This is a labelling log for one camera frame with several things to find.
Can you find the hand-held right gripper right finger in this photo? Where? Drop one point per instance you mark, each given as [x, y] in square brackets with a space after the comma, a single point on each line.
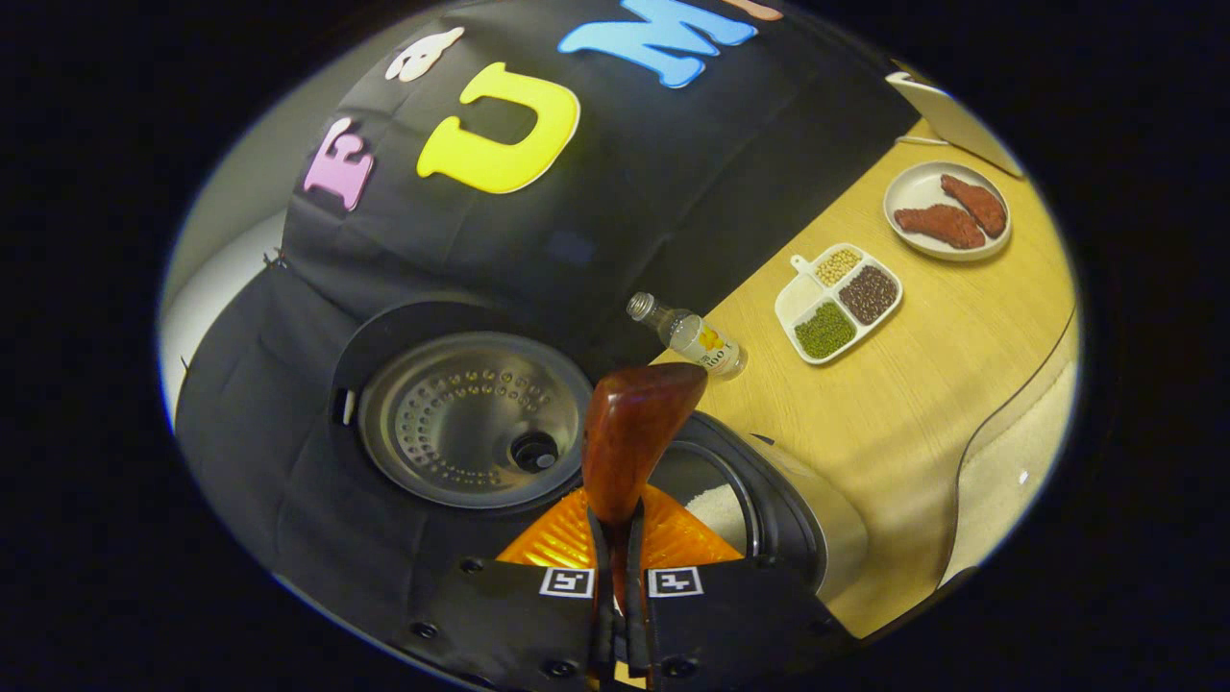
[730, 625]

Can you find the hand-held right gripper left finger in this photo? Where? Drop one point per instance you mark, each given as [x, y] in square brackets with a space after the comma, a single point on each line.
[500, 625]

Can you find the white rice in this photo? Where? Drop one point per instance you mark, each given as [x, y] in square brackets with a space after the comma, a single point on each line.
[716, 509]

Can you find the black rice cooker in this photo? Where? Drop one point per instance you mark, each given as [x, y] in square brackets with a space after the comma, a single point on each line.
[461, 423]

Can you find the brown wooden spoon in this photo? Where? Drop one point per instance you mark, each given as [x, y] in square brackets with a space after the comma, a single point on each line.
[634, 432]

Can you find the small glass bottle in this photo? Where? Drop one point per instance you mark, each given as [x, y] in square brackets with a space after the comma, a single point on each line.
[692, 336]

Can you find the white divided bean dish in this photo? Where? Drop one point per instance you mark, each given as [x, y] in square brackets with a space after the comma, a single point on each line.
[798, 298]

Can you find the red meat piece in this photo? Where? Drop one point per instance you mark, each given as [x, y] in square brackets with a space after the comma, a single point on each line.
[940, 227]
[978, 204]

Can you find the white round plate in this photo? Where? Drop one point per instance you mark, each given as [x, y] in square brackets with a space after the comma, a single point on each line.
[913, 187]

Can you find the white toaster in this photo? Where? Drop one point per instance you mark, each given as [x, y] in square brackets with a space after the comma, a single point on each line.
[961, 130]

